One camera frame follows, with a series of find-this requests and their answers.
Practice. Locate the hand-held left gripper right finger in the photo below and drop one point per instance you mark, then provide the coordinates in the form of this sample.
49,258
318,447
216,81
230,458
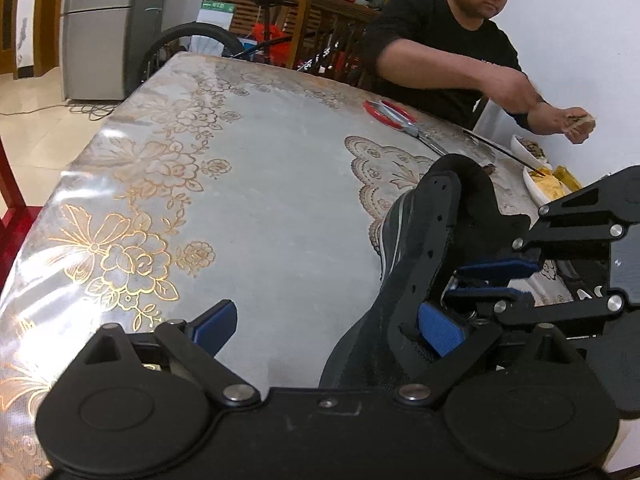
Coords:
442,330

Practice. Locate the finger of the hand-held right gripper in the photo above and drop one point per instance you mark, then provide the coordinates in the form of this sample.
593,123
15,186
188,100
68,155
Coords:
495,269
485,296

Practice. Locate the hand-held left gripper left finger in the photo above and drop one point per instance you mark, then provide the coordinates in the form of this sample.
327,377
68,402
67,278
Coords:
217,325

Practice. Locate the black sneaker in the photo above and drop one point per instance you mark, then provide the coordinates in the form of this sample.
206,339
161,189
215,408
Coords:
425,230

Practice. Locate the white oval plate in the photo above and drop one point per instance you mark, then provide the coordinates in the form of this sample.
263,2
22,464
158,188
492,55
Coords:
537,192

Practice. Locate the yellow fried food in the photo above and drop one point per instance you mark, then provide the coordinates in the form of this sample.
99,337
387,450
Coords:
555,185

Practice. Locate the pair of dark chopsticks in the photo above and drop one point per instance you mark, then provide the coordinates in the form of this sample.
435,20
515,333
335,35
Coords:
500,150

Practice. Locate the white bowl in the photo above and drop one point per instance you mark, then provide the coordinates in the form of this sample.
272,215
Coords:
530,150

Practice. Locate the red wooden chair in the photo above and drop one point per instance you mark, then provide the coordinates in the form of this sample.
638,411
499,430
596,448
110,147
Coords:
10,185

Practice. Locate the red plastic bag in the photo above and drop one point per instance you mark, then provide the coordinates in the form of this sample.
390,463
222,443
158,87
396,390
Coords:
267,37

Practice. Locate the silver refrigerator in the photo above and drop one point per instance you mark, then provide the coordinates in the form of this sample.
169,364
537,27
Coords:
95,50

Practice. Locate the green and white box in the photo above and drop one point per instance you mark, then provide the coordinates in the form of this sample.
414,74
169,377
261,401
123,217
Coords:
215,15

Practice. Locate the brown wooden chair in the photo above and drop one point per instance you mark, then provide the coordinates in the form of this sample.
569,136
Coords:
310,15

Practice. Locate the wooden doorway frame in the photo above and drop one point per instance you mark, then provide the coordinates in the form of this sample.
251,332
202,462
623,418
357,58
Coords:
47,10

